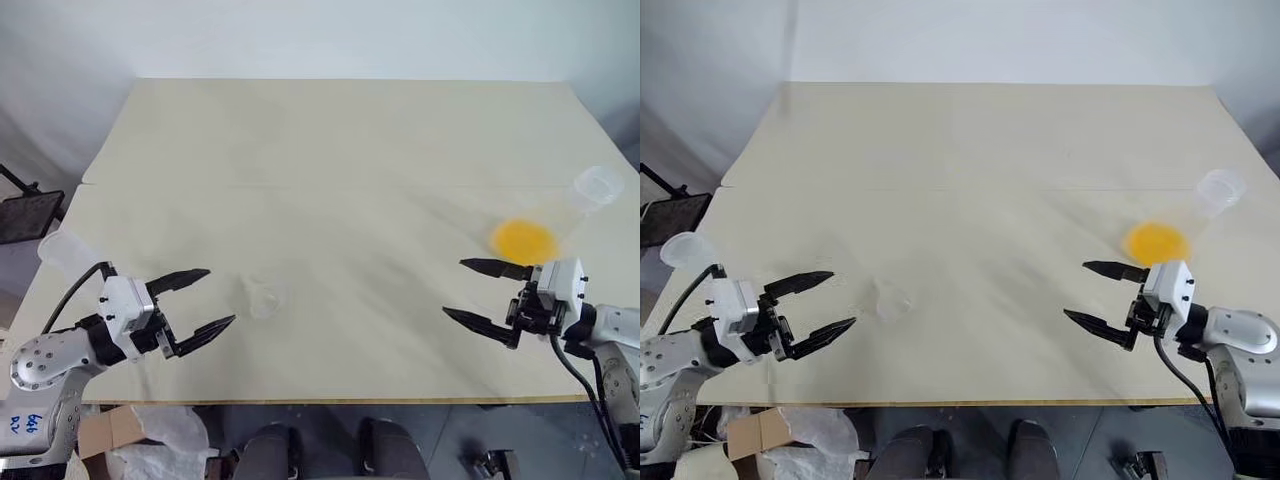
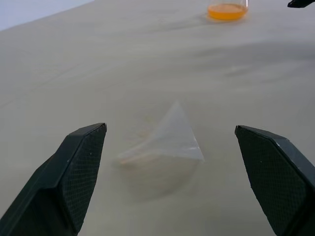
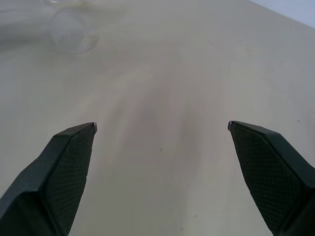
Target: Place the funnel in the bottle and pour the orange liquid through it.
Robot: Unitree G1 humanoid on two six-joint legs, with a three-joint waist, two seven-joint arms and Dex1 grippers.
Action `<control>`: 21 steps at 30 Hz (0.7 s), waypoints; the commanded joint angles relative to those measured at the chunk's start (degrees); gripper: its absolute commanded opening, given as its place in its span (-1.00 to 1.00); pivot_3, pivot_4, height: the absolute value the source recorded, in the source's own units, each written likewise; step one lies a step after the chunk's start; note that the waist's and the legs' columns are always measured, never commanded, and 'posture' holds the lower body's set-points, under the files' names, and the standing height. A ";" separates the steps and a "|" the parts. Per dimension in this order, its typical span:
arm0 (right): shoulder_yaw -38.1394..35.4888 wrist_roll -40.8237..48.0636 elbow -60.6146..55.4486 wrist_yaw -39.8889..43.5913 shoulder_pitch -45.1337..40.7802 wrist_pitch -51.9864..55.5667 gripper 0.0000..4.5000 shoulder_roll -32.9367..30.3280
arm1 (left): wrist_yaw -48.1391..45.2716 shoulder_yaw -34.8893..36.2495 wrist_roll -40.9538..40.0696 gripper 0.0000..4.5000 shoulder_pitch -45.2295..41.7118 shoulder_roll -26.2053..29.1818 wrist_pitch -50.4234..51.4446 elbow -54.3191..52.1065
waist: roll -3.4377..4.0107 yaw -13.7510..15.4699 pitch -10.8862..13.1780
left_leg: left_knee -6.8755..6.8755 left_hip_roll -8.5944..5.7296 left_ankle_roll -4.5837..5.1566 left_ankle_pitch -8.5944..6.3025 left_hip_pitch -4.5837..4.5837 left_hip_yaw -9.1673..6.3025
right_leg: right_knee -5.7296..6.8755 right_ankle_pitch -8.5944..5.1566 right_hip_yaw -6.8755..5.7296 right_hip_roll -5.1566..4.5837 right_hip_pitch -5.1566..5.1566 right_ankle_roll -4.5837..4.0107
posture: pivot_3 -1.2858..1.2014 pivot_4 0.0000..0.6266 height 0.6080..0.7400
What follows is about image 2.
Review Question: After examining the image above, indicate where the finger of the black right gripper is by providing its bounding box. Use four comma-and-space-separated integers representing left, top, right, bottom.
287, 0, 315, 8

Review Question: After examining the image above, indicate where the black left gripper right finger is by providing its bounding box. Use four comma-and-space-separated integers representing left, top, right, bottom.
234, 124, 315, 236

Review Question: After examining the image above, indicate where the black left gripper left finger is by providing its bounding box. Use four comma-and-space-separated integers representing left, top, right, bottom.
0, 122, 107, 236

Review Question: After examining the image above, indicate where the large clear conical flask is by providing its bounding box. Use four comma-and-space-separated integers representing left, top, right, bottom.
206, 0, 250, 22

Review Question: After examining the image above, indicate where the translucent plastic funnel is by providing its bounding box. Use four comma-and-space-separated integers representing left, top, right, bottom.
114, 99, 206, 170

